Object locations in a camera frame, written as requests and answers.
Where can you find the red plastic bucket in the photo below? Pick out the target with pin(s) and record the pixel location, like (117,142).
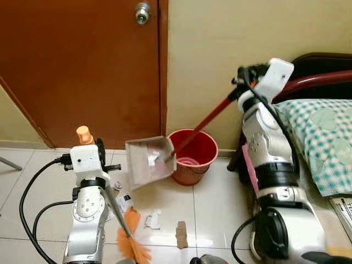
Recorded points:
(192,170)

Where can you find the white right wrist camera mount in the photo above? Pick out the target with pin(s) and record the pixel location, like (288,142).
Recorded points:
(275,77)

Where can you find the grey right robot leg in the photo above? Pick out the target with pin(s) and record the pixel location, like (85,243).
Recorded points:
(204,259)

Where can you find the brown cardboard scrap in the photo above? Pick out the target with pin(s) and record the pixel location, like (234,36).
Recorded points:
(181,235)

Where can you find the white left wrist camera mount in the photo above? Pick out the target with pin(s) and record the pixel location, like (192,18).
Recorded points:
(85,162)

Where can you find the red and white book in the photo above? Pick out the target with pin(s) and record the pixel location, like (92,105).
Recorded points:
(344,212)

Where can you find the orange broom with grey pole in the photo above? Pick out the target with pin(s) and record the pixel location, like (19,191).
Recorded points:
(132,242)

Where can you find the small white paper scrap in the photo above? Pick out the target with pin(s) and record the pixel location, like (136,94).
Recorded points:
(153,220)

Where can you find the silver round door knob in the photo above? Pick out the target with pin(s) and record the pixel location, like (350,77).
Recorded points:
(143,13)

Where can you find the brown wooden door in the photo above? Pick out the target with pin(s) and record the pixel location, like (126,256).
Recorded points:
(77,66)

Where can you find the white printed label scrap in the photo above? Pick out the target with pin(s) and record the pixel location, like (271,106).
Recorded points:
(124,202)

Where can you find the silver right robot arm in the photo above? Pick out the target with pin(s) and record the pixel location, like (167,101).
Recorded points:
(275,165)

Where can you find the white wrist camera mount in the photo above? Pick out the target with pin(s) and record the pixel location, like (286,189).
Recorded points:
(275,77)
(85,162)

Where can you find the green checked pillow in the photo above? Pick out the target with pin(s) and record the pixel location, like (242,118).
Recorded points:
(322,143)

